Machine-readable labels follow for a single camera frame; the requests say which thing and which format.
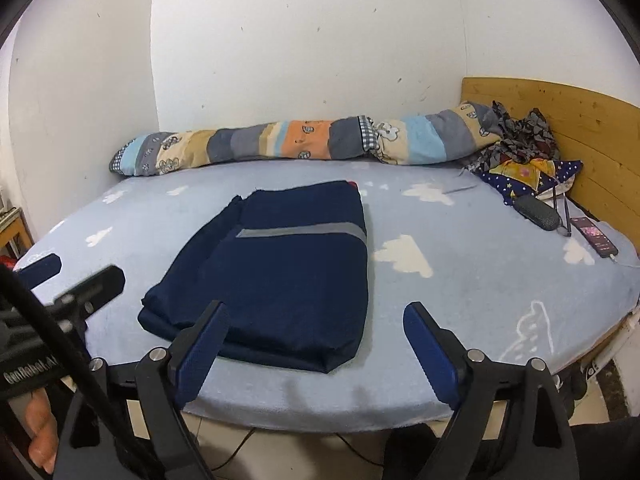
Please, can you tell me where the navy work jacket red collar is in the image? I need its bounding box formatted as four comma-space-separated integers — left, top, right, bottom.
138, 180, 369, 374

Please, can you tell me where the wooden side furniture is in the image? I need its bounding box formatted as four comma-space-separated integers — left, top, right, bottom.
0, 198, 34, 260

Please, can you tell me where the light blue cloud bed sheet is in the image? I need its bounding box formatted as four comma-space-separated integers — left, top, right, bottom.
23, 160, 639, 432

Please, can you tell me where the smartphone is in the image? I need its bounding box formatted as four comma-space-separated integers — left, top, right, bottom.
570, 217, 618, 259

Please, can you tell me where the black glasses case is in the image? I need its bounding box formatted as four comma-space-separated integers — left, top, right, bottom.
512, 195, 561, 231

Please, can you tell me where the navy yellow star pillow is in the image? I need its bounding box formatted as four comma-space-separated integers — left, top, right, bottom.
478, 158, 584, 206

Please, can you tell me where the grey patterned crumpled garment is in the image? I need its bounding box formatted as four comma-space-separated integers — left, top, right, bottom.
460, 101, 561, 174

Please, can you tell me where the wooden headboard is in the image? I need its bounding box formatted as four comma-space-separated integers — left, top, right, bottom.
461, 77, 640, 246

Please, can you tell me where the long patchwork bolster pillow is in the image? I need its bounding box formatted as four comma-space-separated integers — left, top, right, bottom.
108, 102, 502, 177

